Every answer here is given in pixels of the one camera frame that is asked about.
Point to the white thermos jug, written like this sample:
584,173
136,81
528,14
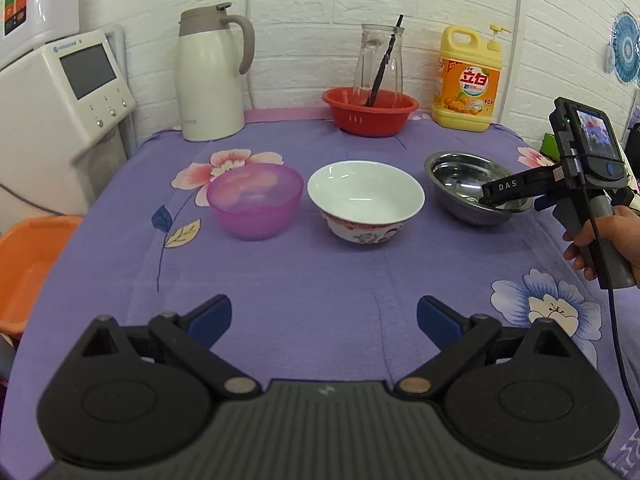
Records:
215,49

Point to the yellow dish soap bottle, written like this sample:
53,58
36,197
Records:
468,77

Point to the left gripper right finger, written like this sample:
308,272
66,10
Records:
461,342

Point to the white red patterned bowl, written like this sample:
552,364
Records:
365,202

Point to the orange plastic stool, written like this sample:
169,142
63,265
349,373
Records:
28,252

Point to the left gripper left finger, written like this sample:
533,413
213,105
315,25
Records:
188,339

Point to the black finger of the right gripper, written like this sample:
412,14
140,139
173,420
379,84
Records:
512,188

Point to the green box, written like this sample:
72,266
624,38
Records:
549,147

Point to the purple plastic bowl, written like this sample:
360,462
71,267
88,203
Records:
257,201

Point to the red plastic basket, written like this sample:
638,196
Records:
385,118

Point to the white countertop appliance with screen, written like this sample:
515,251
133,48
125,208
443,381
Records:
61,109

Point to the glass pitcher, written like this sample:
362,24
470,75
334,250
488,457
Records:
373,43

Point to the white water purifier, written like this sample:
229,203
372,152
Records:
27,25

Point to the blue paper fan decorations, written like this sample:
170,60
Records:
621,53

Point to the stainless steel bowl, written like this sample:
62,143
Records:
458,177

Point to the black stirring stick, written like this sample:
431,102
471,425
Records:
384,62

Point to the person's right hand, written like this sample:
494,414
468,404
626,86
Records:
622,229

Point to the purple floral tablecloth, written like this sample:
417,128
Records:
306,304

